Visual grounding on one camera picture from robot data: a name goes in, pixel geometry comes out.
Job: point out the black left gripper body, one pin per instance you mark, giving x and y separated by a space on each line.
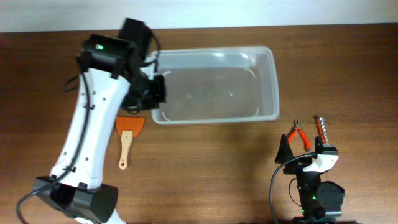
152 94

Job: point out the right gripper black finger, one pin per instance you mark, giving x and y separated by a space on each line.
319 146
284 153

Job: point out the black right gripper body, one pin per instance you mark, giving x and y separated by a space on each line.
298 168

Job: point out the orange bit holder strip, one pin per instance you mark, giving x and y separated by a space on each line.
321 124

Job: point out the clear plastic storage box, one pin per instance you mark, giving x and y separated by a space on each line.
218 85

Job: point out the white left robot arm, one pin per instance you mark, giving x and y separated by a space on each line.
114 74

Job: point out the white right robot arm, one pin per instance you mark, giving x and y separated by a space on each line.
320 201

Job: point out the white wrist camera, right arm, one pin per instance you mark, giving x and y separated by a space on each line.
327 156

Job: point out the orange scraper with wooden handle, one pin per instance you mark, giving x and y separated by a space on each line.
128 128

